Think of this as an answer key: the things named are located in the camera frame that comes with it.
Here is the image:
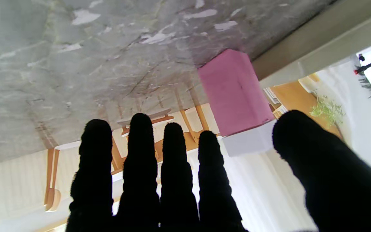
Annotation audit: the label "white square jar lid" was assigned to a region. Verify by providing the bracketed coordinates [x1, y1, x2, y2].
[222, 120, 278, 157]

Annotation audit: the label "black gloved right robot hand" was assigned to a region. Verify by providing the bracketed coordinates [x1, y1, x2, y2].
[66, 110, 371, 232]

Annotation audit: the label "leafy floor plant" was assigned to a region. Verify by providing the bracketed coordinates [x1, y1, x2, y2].
[310, 96, 346, 127]

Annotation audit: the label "square pink jar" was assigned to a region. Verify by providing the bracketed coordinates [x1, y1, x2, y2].
[198, 49, 275, 136]

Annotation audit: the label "wooden bookshelf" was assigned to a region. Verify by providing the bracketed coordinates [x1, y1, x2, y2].
[271, 81, 342, 139]

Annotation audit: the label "slanted wooden chair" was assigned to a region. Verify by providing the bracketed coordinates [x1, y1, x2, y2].
[44, 148, 62, 212]

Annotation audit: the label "wooden dining table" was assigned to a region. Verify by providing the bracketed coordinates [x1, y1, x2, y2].
[110, 108, 220, 176]

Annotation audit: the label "wooden chair white seat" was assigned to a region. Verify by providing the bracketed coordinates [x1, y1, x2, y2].
[299, 75, 321, 93]

